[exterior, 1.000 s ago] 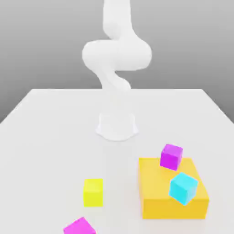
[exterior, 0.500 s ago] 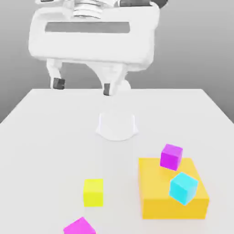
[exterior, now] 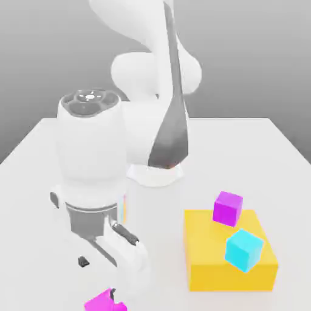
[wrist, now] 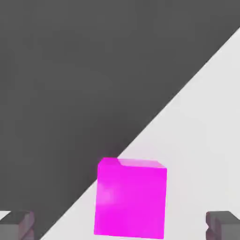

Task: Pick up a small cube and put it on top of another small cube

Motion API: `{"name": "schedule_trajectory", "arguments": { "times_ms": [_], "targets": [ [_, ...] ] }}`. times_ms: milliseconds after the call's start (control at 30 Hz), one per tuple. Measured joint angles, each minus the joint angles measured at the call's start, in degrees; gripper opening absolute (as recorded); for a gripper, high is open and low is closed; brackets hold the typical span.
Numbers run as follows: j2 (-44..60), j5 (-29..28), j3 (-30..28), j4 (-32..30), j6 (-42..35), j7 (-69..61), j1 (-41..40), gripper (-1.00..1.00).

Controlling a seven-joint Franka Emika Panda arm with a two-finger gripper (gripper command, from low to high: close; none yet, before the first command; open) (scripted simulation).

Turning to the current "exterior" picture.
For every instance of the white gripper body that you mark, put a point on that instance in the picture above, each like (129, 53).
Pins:
(126, 264)

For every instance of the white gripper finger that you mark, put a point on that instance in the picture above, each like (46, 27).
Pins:
(117, 297)

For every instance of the small magenta cube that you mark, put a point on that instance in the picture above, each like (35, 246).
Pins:
(99, 302)

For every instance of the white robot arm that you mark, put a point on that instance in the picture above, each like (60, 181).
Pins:
(91, 150)

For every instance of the small purple cube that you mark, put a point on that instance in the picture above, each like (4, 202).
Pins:
(226, 209)

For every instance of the small cyan cube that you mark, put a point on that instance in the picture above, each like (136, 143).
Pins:
(243, 250)

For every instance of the large yellow box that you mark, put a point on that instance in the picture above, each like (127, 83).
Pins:
(218, 267)

